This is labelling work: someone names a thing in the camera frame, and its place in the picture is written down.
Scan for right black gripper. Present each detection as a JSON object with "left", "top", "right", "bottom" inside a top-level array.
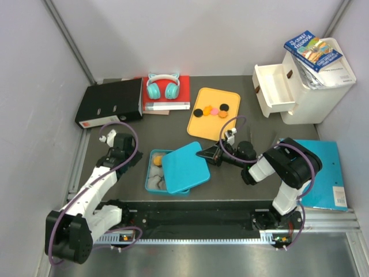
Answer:
[{"left": 197, "top": 138, "right": 246, "bottom": 169}]

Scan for blue tin lid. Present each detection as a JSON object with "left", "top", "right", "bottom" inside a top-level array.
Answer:
[{"left": 162, "top": 141, "right": 210, "bottom": 194}]

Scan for round orange cookie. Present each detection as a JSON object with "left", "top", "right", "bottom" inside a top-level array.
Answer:
[{"left": 152, "top": 156, "right": 163, "bottom": 167}]

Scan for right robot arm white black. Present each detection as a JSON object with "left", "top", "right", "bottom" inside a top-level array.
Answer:
[{"left": 196, "top": 128, "right": 323, "bottom": 229}]

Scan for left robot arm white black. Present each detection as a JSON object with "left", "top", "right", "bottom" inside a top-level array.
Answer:
[{"left": 44, "top": 130, "right": 142, "bottom": 265}]

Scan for orange flower cookie right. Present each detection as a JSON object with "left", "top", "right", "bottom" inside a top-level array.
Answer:
[{"left": 218, "top": 110, "right": 228, "bottom": 118}]

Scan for orange flower cookie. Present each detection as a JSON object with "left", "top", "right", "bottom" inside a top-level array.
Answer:
[
  {"left": 202, "top": 106, "right": 213, "bottom": 116},
  {"left": 218, "top": 110, "right": 228, "bottom": 118}
]

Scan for pink cookie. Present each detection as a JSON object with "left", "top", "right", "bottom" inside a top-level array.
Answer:
[{"left": 210, "top": 108, "right": 219, "bottom": 115}]

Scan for black cookie left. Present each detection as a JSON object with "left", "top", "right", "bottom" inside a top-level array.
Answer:
[{"left": 193, "top": 108, "right": 203, "bottom": 118}]

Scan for black cookie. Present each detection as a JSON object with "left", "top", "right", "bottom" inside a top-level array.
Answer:
[
  {"left": 220, "top": 103, "right": 229, "bottom": 112},
  {"left": 193, "top": 108, "right": 203, "bottom": 118}
]

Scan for orange flower cookie top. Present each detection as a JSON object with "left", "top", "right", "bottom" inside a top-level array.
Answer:
[{"left": 202, "top": 106, "right": 213, "bottom": 116}]

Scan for yellow tray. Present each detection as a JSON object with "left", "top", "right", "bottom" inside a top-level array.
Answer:
[{"left": 187, "top": 88, "right": 241, "bottom": 141}]

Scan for blue cookie tin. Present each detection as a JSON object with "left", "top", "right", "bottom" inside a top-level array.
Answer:
[{"left": 145, "top": 149, "right": 190, "bottom": 196}]

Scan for black cookie right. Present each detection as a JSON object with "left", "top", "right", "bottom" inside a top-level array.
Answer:
[{"left": 220, "top": 103, "right": 229, "bottom": 112}]

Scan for red book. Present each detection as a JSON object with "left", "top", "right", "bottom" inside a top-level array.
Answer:
[{"left": 142, "top": 75, "right": 190, "bottom": 113}]

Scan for teal cat ear headphones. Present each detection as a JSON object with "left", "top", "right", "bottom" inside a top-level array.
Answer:
[{"left": 146, "top": 73, "right": 180, "bottom": 100}]

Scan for white drawer cabinet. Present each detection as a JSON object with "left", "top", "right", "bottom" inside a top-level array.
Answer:
[{"left": 253, "top": 38, "right": 356, "bottom": 124}]

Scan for silver foil packet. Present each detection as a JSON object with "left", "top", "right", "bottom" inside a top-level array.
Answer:
[{"left": 292, "top": 56, "right": 325, "bottom": 89}]

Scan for blue folder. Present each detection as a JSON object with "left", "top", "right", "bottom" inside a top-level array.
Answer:
[{"left": 296, "top": 140, "right": 348, "bottom": 211}]

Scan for blue paperback book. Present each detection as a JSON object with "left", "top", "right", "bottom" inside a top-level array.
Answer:
[{"left": 284, "top": 31, "right": 343, "bottom": 73}]

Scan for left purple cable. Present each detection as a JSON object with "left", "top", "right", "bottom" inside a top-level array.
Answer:
[{"left": 47, "top": 121, "right": 143, "bottom": 265}]

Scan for black ring binder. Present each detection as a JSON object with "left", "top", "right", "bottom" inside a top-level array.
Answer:
[{"left": 75, "top": 78, "right": 144, "bottom": 129}]

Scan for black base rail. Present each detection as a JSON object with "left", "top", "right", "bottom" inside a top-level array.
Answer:
[{"left": 98, "top": 200, "right": 303, "bottom": 230}]

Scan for grey cable duct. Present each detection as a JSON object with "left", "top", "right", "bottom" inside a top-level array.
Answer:
[{"left": 92, "top": 232, "right": 277, "bottom": 245}]

